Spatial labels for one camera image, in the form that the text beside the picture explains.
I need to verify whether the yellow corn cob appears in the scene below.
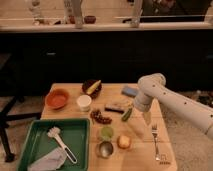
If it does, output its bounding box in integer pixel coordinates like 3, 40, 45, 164
86, 80, 101, 95

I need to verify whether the dark red grape bunch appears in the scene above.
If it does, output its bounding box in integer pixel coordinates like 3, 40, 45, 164
90, 109, 112, 124

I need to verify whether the red bowl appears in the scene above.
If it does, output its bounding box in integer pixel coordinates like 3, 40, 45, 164
45, 89, 69, 110

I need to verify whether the green cup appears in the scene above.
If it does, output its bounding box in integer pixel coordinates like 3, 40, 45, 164
100, 126, 114, 141

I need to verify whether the white cup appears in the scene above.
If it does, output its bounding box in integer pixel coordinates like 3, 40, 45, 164
77, 95, 92, 112

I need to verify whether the brown rectangular block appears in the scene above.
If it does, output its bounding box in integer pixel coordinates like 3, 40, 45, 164
104, 102, 130, 113

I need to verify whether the brown bowl on counter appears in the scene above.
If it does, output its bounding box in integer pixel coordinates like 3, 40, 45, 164
84, 15, 96, 24

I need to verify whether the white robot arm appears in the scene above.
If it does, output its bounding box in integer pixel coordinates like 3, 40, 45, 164
133, 73, 213, 140

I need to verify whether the silver fork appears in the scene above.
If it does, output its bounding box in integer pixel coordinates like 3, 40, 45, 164
151, 124, 161, 161

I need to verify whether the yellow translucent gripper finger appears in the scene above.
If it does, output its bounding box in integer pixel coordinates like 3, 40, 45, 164
142, 111, 151, 125

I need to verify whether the metal cup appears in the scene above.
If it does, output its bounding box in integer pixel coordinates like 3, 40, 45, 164
98, 141, 114, 158

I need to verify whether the white dish brush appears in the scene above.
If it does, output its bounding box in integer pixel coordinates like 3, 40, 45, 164
47, 127, 78, 164

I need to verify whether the yellow round fruit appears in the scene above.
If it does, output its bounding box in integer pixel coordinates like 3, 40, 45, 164
117, 135, 131, 149

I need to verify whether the green plastic tray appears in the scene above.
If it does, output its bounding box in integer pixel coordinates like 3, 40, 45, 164
17, 118, 90, 171

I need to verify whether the blue sponge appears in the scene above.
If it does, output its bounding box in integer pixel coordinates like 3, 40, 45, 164
121, 86, 138, 97

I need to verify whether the dark brown bowl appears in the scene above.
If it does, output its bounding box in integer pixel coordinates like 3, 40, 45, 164
82, 79, 102, 99

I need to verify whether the grey cloth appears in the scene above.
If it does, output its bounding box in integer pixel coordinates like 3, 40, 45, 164
27, 147, 67, 171

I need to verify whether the black chair base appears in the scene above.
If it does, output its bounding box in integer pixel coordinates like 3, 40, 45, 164
0, 53, 43, 164

